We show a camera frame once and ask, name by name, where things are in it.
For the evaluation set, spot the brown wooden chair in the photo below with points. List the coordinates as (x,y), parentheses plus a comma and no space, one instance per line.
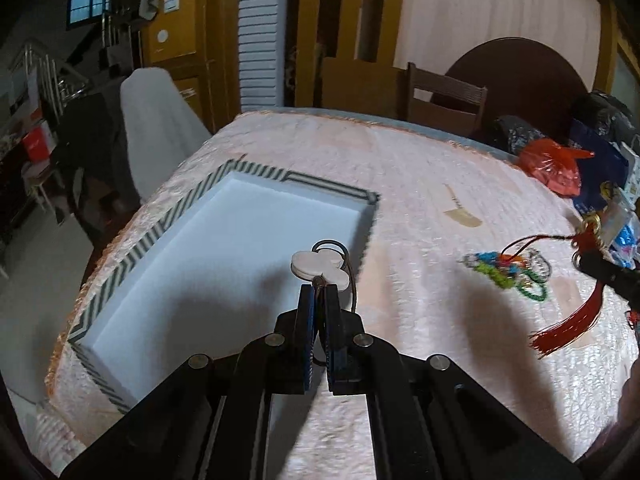
(445,105)

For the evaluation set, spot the striped box with white lining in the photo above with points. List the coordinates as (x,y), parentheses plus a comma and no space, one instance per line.
(240,240)

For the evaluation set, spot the tan tape patch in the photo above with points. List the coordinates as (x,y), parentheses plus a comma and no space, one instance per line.
(465,216)

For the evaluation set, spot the white louvered door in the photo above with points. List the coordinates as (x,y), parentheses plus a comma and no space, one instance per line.
(264,35)

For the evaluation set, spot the white round wall plate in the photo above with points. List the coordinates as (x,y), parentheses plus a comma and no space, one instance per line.
(162,37)

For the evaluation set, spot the large black plastic bag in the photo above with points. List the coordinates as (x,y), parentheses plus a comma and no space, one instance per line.
(600,110)

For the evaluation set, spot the clear plastic packet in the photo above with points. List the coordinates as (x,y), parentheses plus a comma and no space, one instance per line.
(625,230)

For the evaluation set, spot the blue shopping bag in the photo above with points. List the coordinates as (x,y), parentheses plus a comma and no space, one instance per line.
(595,170)

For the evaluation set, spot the metal stair railing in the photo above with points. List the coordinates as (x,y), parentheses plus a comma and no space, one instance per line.
(42,75)

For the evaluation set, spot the red tassel knot ornament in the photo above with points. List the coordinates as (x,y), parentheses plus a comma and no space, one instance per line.
(567,332)

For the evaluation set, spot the dark round tabletop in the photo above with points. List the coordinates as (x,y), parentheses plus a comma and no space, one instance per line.
(520,75)

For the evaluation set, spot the red plastic bag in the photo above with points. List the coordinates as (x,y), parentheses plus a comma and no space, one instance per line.
(547,165)

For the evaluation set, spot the brown cardboard sheet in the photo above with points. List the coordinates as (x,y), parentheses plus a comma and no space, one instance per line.
(360,87)

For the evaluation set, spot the white covered chair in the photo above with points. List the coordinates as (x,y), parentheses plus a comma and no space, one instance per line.
(155,125)

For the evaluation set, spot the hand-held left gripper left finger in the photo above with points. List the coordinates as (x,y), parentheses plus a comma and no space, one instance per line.
(306,321)

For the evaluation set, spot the blue lit window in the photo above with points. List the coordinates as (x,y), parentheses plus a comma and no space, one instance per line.
(89,0)

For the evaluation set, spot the white light switch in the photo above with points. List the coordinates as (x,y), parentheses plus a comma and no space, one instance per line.
(172,3)

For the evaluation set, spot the red box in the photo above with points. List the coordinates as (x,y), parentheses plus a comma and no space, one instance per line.
(36,144)

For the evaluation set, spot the yellow wooden door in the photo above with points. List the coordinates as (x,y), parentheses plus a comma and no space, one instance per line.
(190,35)

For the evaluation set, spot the dark cloth covered chair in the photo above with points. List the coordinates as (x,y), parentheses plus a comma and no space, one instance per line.
(92,150)

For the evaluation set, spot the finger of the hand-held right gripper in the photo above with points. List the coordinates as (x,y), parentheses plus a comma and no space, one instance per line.
(612,275)

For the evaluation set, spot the pink textured tablecloth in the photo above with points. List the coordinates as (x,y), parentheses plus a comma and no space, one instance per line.
(425,200)

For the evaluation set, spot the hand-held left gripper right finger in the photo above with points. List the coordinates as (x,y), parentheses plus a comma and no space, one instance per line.
(331,322)

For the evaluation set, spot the small black plastic bag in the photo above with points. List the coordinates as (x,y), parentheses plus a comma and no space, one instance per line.
(517,132)

